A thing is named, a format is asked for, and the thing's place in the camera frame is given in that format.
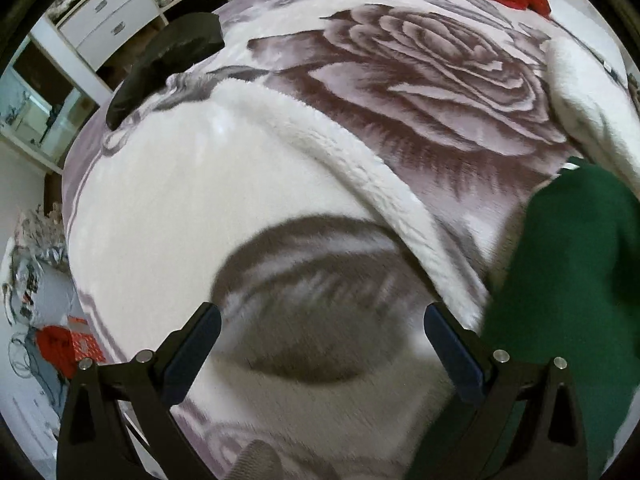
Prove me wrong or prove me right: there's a black garment on bed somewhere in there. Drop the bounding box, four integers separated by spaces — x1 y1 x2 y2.
105 12 224 131

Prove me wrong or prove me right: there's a green and cream varsity jacket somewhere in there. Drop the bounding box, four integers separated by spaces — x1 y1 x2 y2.
404 156 640 480

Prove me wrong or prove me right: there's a red box on floor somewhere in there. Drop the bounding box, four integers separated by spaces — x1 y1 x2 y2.
36 316 106 379

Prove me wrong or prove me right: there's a floral purple white blanket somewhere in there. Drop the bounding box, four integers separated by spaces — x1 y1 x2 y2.
63 0 639 479

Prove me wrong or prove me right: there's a white drawer cabinet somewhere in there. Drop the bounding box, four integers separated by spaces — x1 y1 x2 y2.
28 0 168 105

